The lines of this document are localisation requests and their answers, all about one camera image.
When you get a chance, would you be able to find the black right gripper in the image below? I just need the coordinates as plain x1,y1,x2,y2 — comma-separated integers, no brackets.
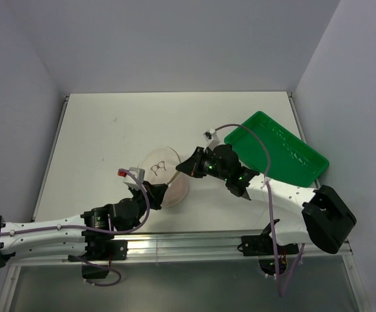
178,146,230,181

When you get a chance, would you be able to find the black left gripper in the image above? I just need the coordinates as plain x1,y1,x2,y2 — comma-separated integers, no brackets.
130,180,168,219

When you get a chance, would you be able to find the round mesh laundry bag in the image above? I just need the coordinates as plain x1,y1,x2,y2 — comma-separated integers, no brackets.
139,146,189,208

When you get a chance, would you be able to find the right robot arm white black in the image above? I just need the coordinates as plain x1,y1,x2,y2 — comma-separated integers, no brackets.
176,144,356,254

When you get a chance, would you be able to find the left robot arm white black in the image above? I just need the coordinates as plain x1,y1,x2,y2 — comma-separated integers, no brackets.
0,181,168,268

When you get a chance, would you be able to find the green plastic tray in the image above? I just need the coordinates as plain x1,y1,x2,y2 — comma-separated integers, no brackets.
224,111,329,187

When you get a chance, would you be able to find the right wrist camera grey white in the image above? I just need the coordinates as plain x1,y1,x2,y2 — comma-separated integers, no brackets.
203,129,221,153

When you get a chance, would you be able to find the aluminium mounting rail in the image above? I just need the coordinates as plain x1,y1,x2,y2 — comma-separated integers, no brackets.
28,229,353,265

